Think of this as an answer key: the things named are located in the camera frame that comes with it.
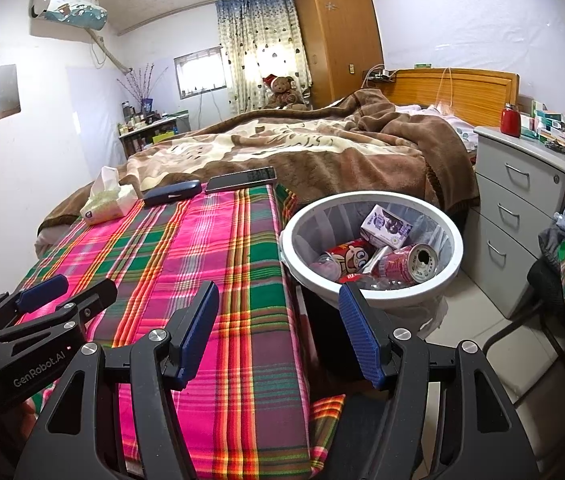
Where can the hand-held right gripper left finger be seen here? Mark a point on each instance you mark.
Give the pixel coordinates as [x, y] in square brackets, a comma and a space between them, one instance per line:
[195, 340]

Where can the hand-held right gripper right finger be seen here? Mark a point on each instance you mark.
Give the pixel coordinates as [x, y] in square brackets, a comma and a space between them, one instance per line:
[362, 335]

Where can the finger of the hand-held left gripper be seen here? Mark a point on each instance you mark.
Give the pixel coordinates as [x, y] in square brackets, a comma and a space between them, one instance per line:
[40, 292]
[77, 305]

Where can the clear cola bottle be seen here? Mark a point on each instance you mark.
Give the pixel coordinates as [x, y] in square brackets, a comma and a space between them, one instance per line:
[387, 283]

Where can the white rimmed trash bin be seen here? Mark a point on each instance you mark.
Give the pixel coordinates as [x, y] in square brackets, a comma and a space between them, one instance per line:
[412, 297]

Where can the red milk can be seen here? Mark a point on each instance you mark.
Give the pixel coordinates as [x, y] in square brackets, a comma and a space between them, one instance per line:
[350, 257]

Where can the striped red can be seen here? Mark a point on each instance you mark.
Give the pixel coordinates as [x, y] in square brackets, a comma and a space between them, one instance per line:
[402, 262]

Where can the purple milk carton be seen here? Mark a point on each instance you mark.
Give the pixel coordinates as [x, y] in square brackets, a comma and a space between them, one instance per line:
[385, 227]

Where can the plaid tablecloth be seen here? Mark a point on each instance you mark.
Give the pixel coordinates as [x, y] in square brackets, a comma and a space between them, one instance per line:
[212, 260]

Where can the tissue pack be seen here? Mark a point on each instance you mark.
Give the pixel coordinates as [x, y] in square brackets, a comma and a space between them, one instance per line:
[107, 205]

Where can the dark blue glasses case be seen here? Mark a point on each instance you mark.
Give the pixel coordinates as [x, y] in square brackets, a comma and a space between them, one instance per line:
[172, 193]

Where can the smartphone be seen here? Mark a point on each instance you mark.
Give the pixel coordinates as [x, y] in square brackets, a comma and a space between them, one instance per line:
[240, 180]

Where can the cluttered shelf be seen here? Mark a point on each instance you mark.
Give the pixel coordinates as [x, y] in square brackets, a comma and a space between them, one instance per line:
[152, 135]

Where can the black chair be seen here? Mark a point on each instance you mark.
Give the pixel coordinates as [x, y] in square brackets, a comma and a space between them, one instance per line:
[542, 280]

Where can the brown blanket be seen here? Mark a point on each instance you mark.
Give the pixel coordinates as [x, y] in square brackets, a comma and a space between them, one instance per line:
[312, 150]

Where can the grey drawer cabinet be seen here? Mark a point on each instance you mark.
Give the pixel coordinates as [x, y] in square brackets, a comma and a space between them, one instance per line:
[517, 210]

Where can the vase of branches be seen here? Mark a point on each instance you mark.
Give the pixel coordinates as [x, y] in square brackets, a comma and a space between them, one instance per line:
[145, 85]

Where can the air conditioner pipe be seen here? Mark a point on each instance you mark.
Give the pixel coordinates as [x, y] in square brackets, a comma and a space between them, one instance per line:
[107, 52]

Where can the teddy bear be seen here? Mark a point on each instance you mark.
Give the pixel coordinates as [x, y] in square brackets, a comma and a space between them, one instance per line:
[285, 92]

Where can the power strip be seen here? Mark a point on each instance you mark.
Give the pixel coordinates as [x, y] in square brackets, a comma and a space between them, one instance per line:
[380, 75]

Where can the red jar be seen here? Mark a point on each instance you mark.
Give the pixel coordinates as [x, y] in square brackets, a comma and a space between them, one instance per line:
[510, 120]

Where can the wooden headboard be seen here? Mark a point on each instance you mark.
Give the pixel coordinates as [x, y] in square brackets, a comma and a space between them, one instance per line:
[462, 92]

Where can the window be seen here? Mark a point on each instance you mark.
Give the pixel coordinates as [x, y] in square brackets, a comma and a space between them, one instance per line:
[200, 72]

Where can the row of small boxes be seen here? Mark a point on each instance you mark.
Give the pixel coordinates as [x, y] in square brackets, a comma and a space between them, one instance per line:
[552, 127]

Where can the air conditioner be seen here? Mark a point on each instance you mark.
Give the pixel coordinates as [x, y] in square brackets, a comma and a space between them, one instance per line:
[70, 7]

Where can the heart patterned curtain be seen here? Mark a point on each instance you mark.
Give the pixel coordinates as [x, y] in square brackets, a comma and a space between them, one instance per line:
[252, 50]

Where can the wooden wardrobe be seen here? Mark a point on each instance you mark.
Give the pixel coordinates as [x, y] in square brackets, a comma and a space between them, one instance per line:
[337, 35]

